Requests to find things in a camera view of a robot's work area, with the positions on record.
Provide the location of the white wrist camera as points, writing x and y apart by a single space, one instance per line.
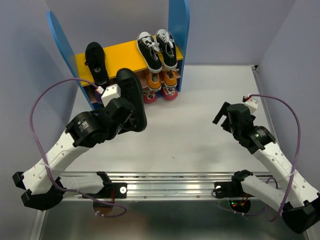
110 92
251 103

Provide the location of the blue yellow shoe shelf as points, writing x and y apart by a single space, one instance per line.
125 55

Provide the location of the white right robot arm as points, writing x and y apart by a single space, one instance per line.
298 201

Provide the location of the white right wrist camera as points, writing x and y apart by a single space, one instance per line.
251 103

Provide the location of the black sneaker white laces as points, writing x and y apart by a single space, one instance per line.
149 49
167 48

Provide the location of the right pink patterned slipper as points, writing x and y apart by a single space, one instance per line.
168 93

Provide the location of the left purple boot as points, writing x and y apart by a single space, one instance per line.
97 97

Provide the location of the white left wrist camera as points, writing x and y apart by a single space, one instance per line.
110 92

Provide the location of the pink patterned slipper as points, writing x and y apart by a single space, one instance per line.
149 96
168 93

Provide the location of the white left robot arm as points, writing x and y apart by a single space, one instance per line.
43 185

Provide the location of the left pink patterned slipper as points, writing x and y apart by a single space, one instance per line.
149 96

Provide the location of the all black sneaker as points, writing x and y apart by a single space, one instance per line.
95 60
131 90

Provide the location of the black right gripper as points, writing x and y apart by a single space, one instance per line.
223 110

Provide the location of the aluminium rail base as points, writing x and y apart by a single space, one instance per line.
149 186

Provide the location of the orange sneaker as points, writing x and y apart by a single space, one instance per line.
153 80
170 78

